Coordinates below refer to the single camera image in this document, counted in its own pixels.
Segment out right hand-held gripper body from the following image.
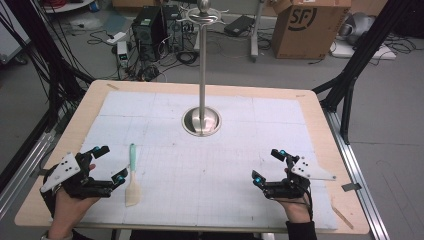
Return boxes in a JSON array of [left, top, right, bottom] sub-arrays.
[[262, 155, 337, 201]]

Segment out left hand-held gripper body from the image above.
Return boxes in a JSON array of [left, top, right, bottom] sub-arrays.
[[39, 152, 114, 201]]

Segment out green handled cream spatula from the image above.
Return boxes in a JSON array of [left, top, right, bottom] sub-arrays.
[[124, 143, 142, 208]]

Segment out person's left hand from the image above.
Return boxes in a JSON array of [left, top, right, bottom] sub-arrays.
[[48, 162, 102, 238]]

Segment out person's right hand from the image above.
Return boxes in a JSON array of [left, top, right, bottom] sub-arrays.
[[276, 168, 314, 224]]

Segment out black tape piece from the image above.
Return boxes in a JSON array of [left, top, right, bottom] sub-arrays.
[[341, 182, 363, 193]]

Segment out white grid mat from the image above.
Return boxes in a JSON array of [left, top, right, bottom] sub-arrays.
[[79, 90, 340, 232]]

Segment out small white device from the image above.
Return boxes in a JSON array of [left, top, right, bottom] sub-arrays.
[[116, 40, 130, 69]]

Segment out white power strip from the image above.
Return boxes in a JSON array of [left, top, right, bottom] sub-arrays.
[[106, 31, 128, 46]]

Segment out steel hanging stand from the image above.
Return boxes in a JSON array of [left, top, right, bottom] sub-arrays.
[[177, 0, 231, 138]]

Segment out flat white board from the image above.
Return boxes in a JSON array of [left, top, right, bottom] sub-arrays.
[[329, 39, 398, 61]]

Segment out grey metal floor stand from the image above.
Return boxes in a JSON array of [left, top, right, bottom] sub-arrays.
[[249, 0, 268, 63]]

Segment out brown cardboard box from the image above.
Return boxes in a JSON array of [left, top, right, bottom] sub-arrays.
[[271, 0, 353, 61]]

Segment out large black computer tower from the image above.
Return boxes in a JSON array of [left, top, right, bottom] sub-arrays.
[[131, 5, 167, 62]]

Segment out flat black box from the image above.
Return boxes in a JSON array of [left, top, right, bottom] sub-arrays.
[[223, 14, 256, 37]]

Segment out slim black computer tower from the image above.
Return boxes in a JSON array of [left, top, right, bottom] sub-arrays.
[[161, 4, 185, 53]]

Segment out grey rounded machine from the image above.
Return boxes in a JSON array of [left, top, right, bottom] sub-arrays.
[[337, 12, 377, 47]]

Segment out white round table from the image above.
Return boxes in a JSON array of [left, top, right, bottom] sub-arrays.
[[42, 0, 97, 15]]

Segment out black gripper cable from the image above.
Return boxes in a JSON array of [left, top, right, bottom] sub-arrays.
[[299, 184, 315, 222]]

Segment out aluminium rail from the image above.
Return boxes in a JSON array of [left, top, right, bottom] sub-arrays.
[[0, 129, 58, 219], [322, 109, 392, 240]]

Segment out black frame with cables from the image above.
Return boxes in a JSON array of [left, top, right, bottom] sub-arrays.
[[4, 0, 95, 133]]

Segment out black frame strut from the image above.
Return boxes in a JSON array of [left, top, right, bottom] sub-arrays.
[[312, 0, 413, 146]]

